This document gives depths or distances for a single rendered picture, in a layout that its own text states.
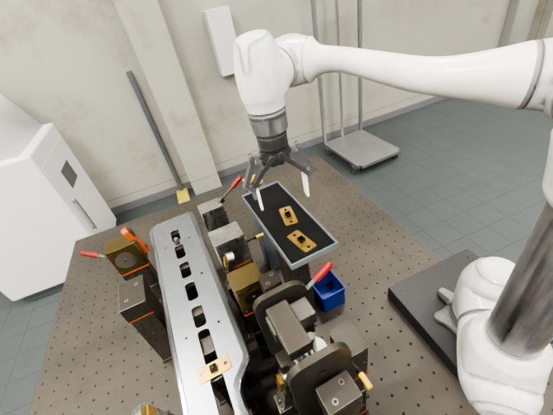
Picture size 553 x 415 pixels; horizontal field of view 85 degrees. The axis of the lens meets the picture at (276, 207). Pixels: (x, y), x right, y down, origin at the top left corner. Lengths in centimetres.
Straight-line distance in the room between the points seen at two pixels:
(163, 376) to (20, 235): 182
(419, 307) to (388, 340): 15
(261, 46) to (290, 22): 274
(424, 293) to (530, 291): 59
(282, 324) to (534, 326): 45
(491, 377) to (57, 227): 258
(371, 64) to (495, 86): 22
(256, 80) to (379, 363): 91
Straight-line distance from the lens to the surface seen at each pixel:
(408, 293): 121
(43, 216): 267
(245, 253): 100
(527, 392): 89
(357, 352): 72
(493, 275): 96
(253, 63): 66
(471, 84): 60
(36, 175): 252
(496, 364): 84
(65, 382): 149
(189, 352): 90
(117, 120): 327
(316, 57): 78
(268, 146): 73
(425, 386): 113
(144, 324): 111
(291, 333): 62
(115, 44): 314
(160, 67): 294
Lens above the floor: 173
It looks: 37 degrees down
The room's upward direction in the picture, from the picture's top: 13 degrees counter-clockwise
